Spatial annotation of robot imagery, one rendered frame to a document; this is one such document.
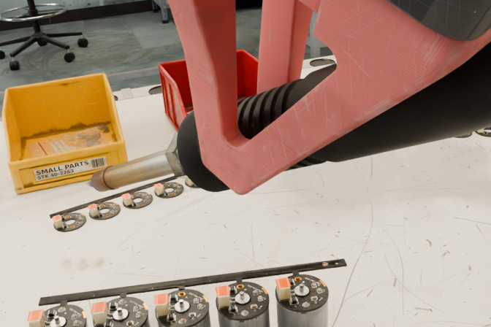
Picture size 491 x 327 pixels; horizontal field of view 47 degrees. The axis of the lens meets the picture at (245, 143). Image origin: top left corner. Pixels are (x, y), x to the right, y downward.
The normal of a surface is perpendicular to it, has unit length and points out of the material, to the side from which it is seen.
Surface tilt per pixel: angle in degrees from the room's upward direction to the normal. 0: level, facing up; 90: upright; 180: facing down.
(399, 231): 0
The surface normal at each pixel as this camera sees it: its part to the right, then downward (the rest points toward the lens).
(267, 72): -0.60, 0.35
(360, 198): -0.07, -0.89
